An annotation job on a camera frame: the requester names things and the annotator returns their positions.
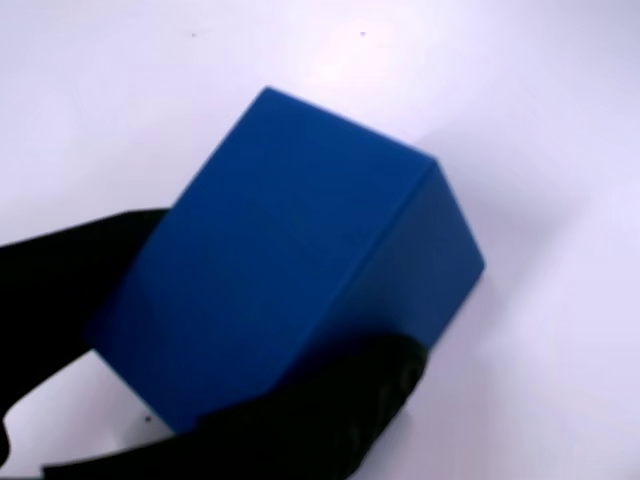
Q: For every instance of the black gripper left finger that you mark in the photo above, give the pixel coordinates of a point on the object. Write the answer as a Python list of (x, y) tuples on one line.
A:
[(60, 300)]

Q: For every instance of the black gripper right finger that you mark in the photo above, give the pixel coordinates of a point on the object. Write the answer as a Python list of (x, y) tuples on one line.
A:
[(325, 430)]

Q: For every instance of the blue cube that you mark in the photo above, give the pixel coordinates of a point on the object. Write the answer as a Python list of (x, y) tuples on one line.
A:
[(280, 250)]

